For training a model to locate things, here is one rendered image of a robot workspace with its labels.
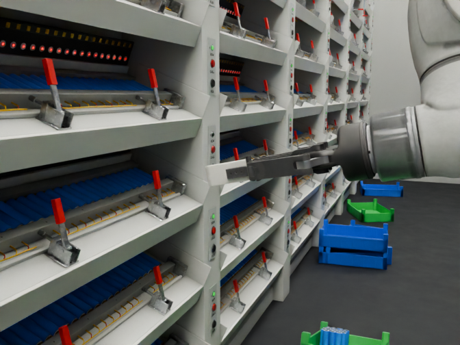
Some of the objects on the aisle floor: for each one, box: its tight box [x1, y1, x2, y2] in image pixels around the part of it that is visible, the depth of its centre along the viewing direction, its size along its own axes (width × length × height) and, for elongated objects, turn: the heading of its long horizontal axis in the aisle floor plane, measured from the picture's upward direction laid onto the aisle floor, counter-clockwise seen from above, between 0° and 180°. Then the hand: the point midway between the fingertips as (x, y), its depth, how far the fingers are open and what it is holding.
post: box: [121, 0, 220, 345], centre depth 109 cm, size 20×9×173 cm
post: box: [233, 0, 296, 301], centre depth 173 cm, size 20×9×173 cm
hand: (230, 172), depth 70 cm, fingers closed
